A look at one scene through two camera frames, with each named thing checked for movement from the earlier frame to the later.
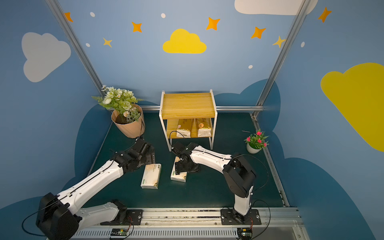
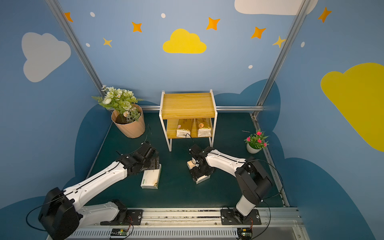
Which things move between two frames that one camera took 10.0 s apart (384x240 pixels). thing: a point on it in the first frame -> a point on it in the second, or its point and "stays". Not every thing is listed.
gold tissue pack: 183,129 stays
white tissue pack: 182,177 -> 192,163
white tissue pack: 151,177 stays
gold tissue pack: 204,128 stays
